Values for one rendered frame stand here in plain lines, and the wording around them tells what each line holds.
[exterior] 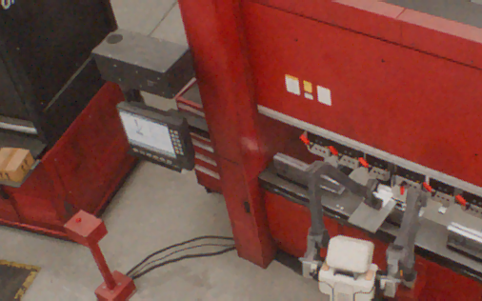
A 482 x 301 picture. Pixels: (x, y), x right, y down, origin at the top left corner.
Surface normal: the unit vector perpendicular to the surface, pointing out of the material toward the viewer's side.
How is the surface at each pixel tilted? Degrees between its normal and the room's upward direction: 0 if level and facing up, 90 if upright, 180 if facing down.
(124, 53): 0
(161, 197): 0
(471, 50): 90
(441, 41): 90
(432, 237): 0
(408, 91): 90
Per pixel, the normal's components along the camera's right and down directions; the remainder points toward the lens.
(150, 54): -0.08, -0.69
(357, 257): -0.29, 0.04
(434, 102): -0.54, 0.63
